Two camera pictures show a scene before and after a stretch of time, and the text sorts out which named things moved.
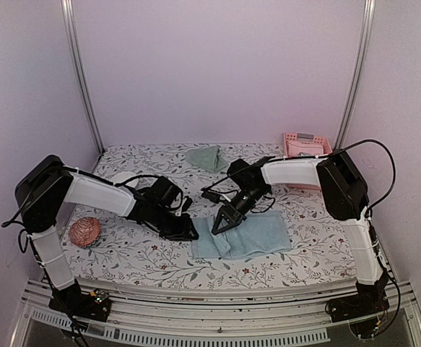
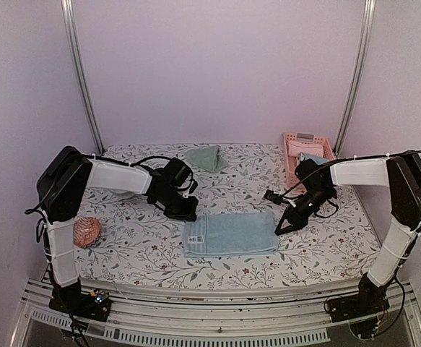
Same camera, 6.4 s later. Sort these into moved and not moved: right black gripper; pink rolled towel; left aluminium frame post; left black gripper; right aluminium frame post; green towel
Moved: left black gripper; right black gripper
Not moved: pink rolled towel; right aluminium frame post; left aluminium frame post; green towel
